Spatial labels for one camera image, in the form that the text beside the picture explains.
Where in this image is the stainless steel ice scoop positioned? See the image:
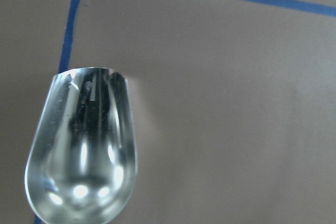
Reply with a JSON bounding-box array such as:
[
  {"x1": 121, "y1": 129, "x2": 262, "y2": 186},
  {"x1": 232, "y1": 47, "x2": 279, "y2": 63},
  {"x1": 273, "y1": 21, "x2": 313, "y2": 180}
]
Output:
[{"x1": 25, "y1": 67, "x2": 138, "y2": 223}]

